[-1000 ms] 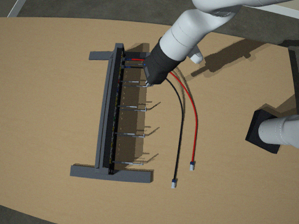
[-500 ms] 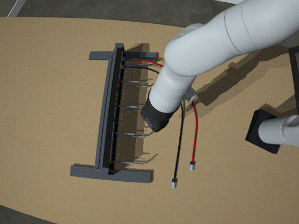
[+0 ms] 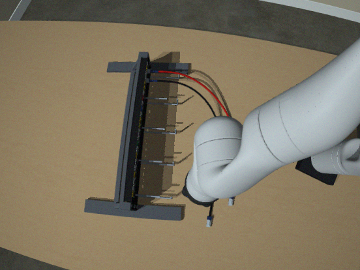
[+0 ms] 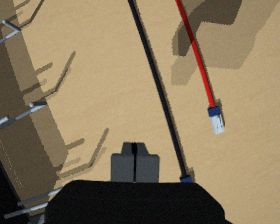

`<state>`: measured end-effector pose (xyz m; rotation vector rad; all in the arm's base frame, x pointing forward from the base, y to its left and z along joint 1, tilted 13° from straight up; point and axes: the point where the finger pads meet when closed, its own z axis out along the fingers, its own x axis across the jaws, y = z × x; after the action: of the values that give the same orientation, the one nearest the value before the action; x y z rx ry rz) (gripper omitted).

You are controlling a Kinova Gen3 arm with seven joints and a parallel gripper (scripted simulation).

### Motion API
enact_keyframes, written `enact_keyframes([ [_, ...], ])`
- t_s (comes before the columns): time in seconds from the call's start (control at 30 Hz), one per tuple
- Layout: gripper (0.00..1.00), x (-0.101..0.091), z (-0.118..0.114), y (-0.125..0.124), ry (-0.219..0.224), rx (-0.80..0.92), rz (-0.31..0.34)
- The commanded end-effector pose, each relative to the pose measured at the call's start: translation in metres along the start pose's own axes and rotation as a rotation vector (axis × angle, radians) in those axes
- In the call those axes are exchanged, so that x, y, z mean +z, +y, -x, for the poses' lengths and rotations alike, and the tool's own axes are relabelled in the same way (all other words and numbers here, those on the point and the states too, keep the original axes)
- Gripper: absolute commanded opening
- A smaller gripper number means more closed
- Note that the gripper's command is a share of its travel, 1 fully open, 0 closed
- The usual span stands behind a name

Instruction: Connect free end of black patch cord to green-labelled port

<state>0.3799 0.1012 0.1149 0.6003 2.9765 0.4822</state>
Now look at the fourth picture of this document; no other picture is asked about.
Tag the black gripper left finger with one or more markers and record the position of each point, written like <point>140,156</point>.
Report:
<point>122,164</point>

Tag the red cable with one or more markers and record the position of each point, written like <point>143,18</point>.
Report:
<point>196,52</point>

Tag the black patch cord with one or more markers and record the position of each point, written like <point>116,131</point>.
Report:
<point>159,88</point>

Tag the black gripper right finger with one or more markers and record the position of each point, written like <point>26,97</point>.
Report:
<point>146,166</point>

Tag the grey cable plug with dark blue boot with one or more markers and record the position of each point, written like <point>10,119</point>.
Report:
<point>216,120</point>

